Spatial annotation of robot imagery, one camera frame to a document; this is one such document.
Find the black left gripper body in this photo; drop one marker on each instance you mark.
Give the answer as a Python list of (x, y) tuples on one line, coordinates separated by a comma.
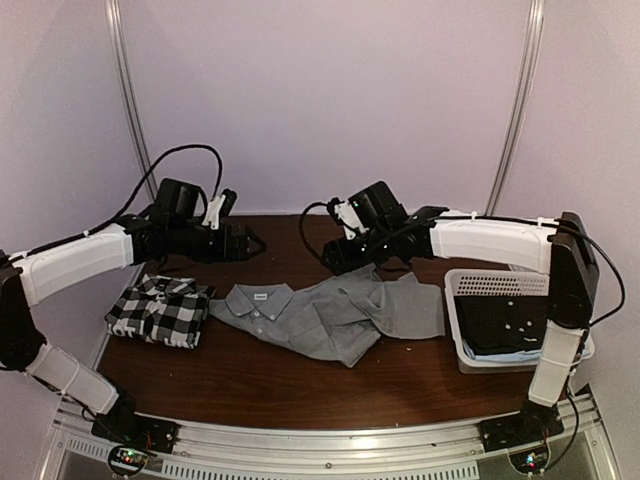
[(184, 244)]

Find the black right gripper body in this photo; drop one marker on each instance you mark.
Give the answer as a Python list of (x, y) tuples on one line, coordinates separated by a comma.
[(377, 248)]

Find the grey long sleeve shirt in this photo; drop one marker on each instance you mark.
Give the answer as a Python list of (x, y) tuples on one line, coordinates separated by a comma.
[(338, 319)]

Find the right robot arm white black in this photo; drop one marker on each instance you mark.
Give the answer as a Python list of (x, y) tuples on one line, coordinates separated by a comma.
[(557, 248)]

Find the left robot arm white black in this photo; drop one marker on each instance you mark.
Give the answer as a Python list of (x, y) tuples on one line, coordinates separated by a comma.
[(28, 278)]

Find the white plastic laundry basket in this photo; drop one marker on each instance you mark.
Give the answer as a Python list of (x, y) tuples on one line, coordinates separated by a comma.
[(486, 282)]

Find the black white plaid folded shirt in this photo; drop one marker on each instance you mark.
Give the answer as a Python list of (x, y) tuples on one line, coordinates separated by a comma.
[(161, 310)]

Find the black shirt in basket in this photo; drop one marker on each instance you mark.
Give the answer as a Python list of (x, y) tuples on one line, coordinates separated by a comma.
[(497, 325)]

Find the light blue shirt in basket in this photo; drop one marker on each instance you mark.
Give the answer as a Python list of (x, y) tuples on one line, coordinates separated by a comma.
[(511, 358)]

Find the left circuit board with LEDs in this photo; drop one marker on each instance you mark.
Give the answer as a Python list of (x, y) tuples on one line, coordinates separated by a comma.
[(124, 460)]

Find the circuit board with leds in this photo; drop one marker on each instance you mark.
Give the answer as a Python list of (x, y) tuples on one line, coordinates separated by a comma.
[(124, 460), (530, 461)]

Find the right circuit board with LEDs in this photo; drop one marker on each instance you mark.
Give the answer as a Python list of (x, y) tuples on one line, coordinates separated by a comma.
[(530, 461)]

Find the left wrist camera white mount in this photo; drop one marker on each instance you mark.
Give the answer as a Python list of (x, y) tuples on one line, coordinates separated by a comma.
[(219, 207)]

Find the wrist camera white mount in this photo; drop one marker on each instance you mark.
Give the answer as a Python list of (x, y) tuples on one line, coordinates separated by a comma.
[(344, 215), (219, 207)]

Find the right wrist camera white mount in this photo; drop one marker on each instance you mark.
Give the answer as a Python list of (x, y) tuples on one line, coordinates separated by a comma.
[(344, 215)]

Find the right aluminium frame post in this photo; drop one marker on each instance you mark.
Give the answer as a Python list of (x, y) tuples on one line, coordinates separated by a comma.
[(530, 54)]

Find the aluminium frame post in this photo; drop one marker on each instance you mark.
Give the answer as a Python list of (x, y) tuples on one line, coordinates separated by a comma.
[(125, 81), (530, 54)]

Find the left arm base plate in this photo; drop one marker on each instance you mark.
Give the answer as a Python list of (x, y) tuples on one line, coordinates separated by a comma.
[(138, 431)]

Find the front aluminium rail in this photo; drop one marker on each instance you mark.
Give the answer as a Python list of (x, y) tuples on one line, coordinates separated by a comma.
[(450, 450)]

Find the left aluminium frame post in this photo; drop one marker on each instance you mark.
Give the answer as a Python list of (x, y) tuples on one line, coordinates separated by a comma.
[(125, 81)]

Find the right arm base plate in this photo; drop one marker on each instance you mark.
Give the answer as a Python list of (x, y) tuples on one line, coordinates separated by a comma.
[(533, 423)]

